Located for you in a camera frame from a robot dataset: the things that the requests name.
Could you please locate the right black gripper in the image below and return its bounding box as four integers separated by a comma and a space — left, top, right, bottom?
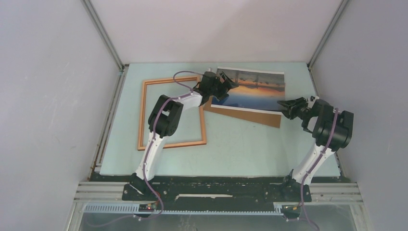
277, 96, 312, 120

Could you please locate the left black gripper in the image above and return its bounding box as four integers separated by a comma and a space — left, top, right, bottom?
208, 72, 238, 103

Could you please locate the brown cardboard backing board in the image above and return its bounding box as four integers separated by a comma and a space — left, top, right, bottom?
204, 102, 281, 128

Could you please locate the sunset photo print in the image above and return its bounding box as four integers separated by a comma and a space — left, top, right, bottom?
210, 66, 285, 115

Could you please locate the wooden picture frame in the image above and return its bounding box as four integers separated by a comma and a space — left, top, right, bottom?
137, 78, 207, 151

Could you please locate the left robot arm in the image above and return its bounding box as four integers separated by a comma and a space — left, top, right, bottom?
129, 71, 239, 201

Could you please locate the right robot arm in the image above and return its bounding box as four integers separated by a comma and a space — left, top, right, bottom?
277, 96, 354, 201

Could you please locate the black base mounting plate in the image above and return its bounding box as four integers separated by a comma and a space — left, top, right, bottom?
122, 176, 312, 211

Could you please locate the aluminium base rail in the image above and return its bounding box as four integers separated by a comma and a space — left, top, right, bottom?
74, 182, 363, 214

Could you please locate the right corner aluminium post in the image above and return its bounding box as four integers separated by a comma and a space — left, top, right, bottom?
307, 0, 350, 70

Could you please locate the corner aluminium post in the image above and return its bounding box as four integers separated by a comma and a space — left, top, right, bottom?
81, 0, 125, 71
307, 0, 350, 70

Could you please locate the left corner aluminium post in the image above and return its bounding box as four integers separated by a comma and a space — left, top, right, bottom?
81, 0, 125, 71

